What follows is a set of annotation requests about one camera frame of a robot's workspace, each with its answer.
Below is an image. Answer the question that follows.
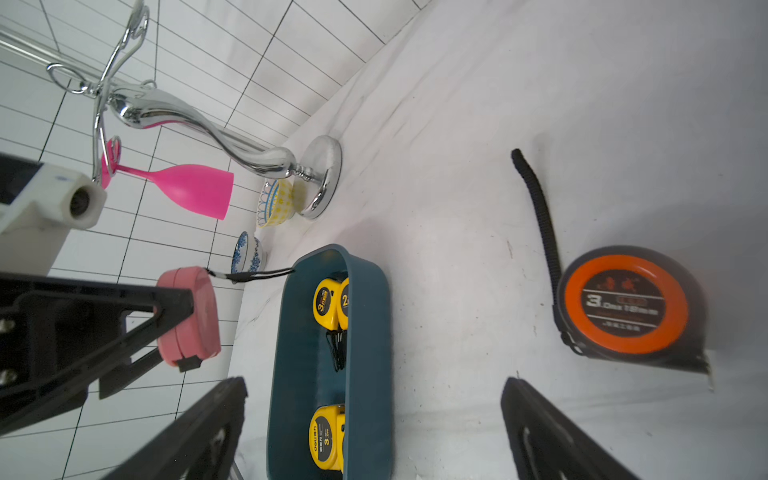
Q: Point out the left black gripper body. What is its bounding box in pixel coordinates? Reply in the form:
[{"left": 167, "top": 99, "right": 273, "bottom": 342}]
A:
[{"left": 0, "top": 152, "right": 91, "bottom": 436}]

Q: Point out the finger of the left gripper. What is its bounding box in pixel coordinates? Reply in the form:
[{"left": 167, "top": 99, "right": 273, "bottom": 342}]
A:
[
  {"left": 35, "top": 281, "right": 194, "bottom": 396},
  {"left": 98, "top": 348, "right": 162, "bottom": 399}
]

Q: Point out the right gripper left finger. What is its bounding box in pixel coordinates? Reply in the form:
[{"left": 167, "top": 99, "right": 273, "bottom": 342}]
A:
[{"left": 106, "top": 377, "right": 247, "bottom": 479}]

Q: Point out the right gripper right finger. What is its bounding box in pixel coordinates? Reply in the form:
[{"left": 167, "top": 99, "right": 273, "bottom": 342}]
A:
[{"left": 501, "top": 377, "right": 637, "bottom": 480}]

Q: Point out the pink tape measure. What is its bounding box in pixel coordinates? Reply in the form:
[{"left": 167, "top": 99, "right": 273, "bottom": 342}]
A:
[{"left": 157, "top": 267, "right": 221, "bottom": 373}]

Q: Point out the orange black tape measure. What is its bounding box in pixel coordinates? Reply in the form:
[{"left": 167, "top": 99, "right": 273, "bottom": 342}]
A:
[{"left": 511, "top": 149, "right": 711, "bottom": 375}]

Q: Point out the yellow tape measure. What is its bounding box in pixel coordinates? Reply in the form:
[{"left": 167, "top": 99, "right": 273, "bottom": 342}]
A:
[
  {"left": 308, "top": 404, "right": 346, "bottom": 472},
  {"left": 313, "top": 278, "right": 341, "bottom": 331},
  {"left": 338, "top": 278, "right": 350, "bottom": 330}
]

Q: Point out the teal plastic storage box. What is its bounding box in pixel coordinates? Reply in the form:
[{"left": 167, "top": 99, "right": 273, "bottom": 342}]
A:
[{"left": 266, "top": 244, "right": 394, "bottom": 479}]

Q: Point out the blue white ceramic dish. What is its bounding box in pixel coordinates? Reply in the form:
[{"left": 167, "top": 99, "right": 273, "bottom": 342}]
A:
[{"left": 230, "top": 231, "right": 266, "bottom": 274}]

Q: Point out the pink plastic wine glass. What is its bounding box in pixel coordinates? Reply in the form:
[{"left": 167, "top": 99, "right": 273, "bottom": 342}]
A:
[{"left": 102, "top": 136, "right": 234, "bottom": 220}]

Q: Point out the chrome wine glass rack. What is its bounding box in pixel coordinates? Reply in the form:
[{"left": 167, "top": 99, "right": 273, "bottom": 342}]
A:
[{"left": 1, "top": 1, "right": 342, "bottom": 219}]

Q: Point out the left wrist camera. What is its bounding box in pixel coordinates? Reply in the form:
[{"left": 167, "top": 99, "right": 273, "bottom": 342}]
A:
[{"left": 1, "top": 155, "right": 107, "bottom": 276}]

